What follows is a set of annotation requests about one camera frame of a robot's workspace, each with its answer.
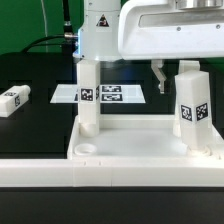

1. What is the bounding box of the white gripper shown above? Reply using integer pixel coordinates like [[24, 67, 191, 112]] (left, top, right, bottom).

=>
[[118, 0, 224, 94]]

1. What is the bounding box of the white desk top tray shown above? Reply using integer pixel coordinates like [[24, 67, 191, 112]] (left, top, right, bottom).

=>
[[67, 114, 224, 162]]

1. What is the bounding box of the white tag mat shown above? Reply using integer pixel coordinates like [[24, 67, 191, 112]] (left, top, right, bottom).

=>
[[51, 84, 145, 104]]

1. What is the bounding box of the white front fence bar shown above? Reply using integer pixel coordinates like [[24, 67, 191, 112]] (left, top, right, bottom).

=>
[[0, 158, 224, 187]]

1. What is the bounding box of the black cable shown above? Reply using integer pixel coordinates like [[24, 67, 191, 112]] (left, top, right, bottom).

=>
[[20, 0, 80, 54]]

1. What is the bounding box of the white thin cable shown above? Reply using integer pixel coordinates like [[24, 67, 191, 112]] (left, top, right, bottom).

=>
[[40, 0, 50, 54]]

